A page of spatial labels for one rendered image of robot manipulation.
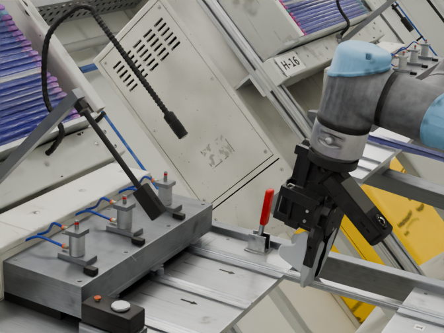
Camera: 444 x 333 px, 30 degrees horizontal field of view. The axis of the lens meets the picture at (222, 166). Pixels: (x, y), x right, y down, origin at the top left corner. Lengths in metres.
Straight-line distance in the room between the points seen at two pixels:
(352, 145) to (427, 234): 3.32
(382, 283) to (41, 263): 0.51
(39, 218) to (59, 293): 0.16
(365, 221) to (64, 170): 0.52
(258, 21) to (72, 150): 0.95
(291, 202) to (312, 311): 3.11
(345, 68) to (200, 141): 1.24
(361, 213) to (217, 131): 1.15
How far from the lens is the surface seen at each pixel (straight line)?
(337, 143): 1.11
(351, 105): 1.09
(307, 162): 1.15
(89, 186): 1.35
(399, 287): 1.28
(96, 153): 1.45
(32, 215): 1.25
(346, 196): 1.14
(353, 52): 1.08
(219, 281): 1.23
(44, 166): 1.37
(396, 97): 1.07
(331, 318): 4.36
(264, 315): 3.98
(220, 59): 2.24
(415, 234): 4.32
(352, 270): 1.30
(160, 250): 1.23
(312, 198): 1.15
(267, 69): 2.09
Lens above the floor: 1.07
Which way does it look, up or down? 4 degrees up
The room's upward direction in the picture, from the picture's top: 36 degrees counter-clockwise
